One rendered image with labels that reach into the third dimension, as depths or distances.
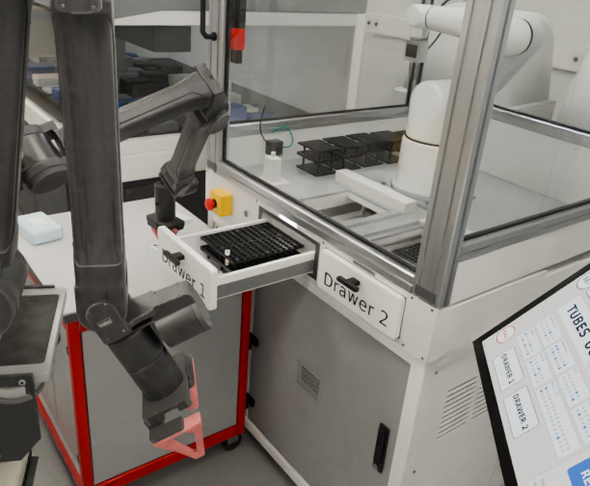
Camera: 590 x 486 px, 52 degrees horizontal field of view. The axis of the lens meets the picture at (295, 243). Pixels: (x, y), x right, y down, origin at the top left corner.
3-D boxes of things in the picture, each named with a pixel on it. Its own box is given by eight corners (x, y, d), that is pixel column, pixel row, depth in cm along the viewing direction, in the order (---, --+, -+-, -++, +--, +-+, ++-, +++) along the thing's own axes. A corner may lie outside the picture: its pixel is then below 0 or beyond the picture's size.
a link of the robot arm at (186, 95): (215, 46, 123) (242, 87, 122) (204, 83, 135) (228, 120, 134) (-2, 135, 104) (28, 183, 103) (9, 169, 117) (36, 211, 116)
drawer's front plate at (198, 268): (210, 311, 147) (211, 271, 142) (158, 262, 167) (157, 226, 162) (216, 310, 148) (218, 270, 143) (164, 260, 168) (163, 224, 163)
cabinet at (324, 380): (380, 600, 171) (429, 368, 136) (201, 392, 243) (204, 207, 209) (566, 463, 224) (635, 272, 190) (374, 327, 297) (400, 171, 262)
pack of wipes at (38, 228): (64, 239, 188) (63, 226, 186) (33, 247, 182) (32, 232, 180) (43, 222, 198) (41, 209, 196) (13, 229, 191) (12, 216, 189)
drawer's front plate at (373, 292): (393, 340, 142) (400, 300, 137) (316, 285, 162) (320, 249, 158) (398, 337, 143) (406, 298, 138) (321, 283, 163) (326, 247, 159)
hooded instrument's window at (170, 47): (97, 156, 216) (90, 21, 196) (-18, 65, 342) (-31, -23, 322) (341, 126, 280) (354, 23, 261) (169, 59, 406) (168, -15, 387)
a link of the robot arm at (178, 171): (185, 79, 128) (213, 121, 127) (207, 70, 131) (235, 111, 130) (155, 170, 166) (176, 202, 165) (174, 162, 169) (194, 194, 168)
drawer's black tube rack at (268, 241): (232, 284, 156) (233, 262, 153) (200, 256, 168) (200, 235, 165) (302, 266, 168) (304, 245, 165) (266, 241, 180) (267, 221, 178)
